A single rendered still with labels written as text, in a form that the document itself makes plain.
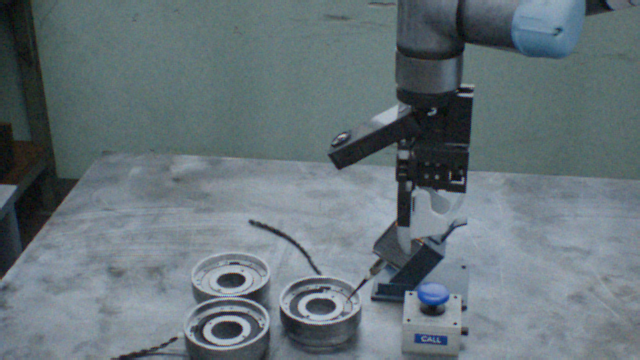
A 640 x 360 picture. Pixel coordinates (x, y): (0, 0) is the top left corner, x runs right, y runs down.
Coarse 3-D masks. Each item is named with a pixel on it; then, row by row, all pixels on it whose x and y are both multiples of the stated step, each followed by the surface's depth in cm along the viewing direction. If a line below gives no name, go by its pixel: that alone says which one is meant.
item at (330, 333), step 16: (288, 288) 119; (304, 288) 121; (336, 288) 121; (352, 288) 119; (288, 304) 118; (304, 304) 118; (320, 304) 120; (336, 304) 118; (352, 304) 118; (288, 320) 114; (304, 320) 113; (320, 320) 115; (336, 320) 113; (352, 320) 114; (304, 336) 114; (320, 336) 113; (336, 336) 114
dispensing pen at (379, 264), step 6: (390, 228) 112; (384, 234) 113; (378, 240) 113; (378, 258) 114; (378, 264) 114; (384, 264) 114; (372, 270) 115; (378, 270) 114; (366, 276) 115; (372, 276) 115; (366, 282) 116; (360, 288) 117
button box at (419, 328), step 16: (416, 304) 115; (448, 304) 115; (416, 320) 112; (432, 320) 112; (448, 320) 112; (416, 336) 112; (432, 336) 112; (448, 336) 111; (416, 352) 113; (432, 352) 113; (448, 352) 113
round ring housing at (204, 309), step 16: (208, 304) 116; (224, 304) 117; (240, 304) 117; (256, 304) 116; (192, 320) 115; (224, 320) 115; (240, 320) 115; (192, 336) 112; (208, 336) 112; (224, 336) 116; (240, 336) 112; (192, 352) 110; (208, 352) 109; (224, 352) 108; (240, 352) 109; (256, 352) 110
